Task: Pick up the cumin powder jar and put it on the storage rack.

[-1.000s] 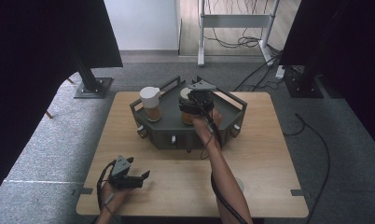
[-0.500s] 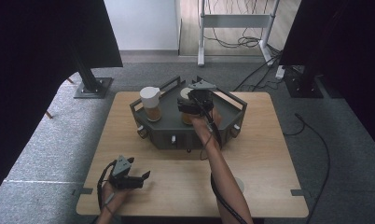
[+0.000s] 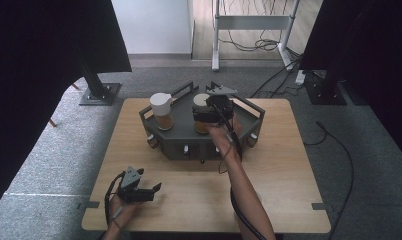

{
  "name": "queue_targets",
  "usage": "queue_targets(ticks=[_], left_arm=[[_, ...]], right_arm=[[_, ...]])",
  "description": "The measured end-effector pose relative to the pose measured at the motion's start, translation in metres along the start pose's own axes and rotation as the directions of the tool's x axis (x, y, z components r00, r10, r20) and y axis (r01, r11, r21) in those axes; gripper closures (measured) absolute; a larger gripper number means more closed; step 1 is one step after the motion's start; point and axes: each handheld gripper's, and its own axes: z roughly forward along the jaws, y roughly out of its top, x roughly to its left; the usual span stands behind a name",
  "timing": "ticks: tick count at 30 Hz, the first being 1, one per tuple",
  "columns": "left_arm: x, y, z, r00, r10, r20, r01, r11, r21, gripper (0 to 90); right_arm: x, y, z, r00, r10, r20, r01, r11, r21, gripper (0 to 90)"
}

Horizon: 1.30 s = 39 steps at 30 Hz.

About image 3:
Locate black tray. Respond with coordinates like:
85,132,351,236
138,81,266,161

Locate person's right hand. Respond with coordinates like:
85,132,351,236
207,116,242,153

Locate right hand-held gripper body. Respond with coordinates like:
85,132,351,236
206,85,237,124

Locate white metal stand frame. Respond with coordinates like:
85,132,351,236
211,0,302,72

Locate right hand-held gripper cable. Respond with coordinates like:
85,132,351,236
211,102,267,240

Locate black post with base plate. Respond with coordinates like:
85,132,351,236
303,64,349,107
78,59,122,107

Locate hand-held gripper cable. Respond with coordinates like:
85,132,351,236
211,102,267,240
103,171,127,228

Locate left hand-held gripper cable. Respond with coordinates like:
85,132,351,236
103,171,127,228

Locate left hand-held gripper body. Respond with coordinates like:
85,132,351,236
117,165,143,204

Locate person's left hand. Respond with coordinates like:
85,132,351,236
107,194,142,225

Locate bundle of black cables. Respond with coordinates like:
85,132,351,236
218,0,284,53

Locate tall glass jar amber contents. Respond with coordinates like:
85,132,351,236
192,92,217,135

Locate white power strip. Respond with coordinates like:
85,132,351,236
295,69,307,86

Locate black floor cables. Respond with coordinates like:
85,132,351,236
249,49,305,100

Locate glass jar with spout lid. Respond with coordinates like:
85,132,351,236
149,92,175,132

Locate long black floor cable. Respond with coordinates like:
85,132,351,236
303,120,356,240

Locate black curtain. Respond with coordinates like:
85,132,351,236
0,0,133,218
298,0,402,168

